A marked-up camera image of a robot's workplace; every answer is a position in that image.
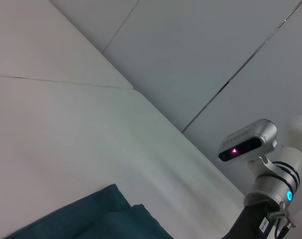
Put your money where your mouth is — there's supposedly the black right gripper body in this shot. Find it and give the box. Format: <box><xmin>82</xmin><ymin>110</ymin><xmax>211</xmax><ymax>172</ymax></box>
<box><xmin>222</xmin><ymin>199</ymin><xmax>283</xmax><ymax>239</ymax></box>

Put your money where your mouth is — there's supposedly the teal t-shirt with cream lettering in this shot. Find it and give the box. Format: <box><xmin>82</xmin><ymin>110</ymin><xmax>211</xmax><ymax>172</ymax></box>
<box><xmin>3</xmin><ymin>183</ymin><xmax>175</xmax><ymax>239</ymax></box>

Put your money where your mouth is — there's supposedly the grey right gripper cable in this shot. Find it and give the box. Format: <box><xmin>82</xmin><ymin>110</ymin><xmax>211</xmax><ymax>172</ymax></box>
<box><xmin>267</xmin><ymin>201</ymin><xmax>298</xmax><ymax>239</ymax></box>

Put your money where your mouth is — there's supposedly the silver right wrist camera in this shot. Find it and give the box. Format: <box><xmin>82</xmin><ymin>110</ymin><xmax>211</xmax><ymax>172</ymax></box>
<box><xmin>218</xmin><ymin>119</ymin><xmax>278</xmax><ymax>162</ymax></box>

